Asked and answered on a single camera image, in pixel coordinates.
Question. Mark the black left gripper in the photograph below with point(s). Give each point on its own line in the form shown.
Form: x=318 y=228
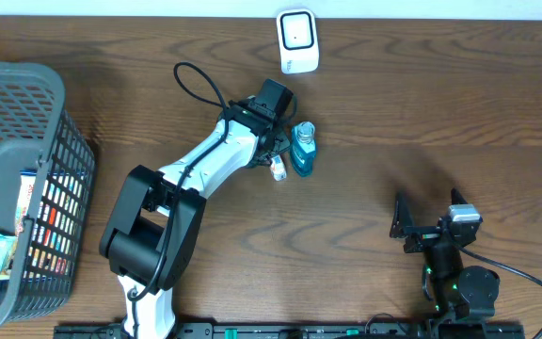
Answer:
x=279 y=115

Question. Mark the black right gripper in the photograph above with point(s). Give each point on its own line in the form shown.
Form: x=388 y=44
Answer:
x=404 y=226

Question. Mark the teal mouthwash bottle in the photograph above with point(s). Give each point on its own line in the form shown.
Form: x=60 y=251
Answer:
x=303 y=149

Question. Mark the small orange white carton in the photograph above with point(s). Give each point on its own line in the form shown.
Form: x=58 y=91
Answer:
x=277 y=168

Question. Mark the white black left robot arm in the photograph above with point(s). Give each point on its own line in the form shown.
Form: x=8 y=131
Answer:
x=151 y=234

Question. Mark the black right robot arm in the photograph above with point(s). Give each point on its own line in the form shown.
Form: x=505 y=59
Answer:
x=462 y=292

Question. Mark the white barcode scanner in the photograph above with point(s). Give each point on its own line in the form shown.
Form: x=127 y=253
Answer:
x=298 y=43

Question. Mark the grey plastic shopping basket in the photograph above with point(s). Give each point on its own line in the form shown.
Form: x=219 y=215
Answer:
x=38 y=138

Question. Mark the colourful snack packet in basket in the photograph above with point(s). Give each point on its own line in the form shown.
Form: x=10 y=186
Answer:
x=55 y=224

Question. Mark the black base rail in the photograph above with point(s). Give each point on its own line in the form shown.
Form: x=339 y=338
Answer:
x=375 y=330

